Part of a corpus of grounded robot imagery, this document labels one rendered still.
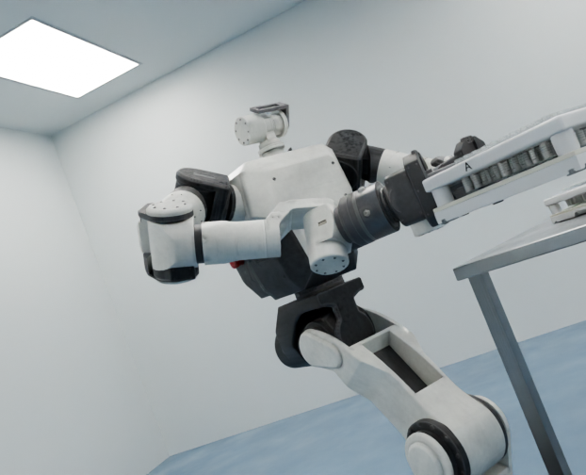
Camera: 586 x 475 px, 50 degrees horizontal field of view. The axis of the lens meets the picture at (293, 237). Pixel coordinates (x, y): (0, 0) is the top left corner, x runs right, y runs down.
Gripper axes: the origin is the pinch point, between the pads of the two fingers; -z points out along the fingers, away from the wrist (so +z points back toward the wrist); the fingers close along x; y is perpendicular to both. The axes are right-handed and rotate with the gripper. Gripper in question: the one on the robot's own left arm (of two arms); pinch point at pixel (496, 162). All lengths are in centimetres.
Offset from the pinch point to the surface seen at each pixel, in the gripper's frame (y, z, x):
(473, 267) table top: -26, 47, 18
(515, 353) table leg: -28, 48, 42
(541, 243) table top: -32.2, 29.5, 18.2
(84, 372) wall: 34, 423, 3
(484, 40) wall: -270, 233, -104
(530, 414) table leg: -27, 50, 57
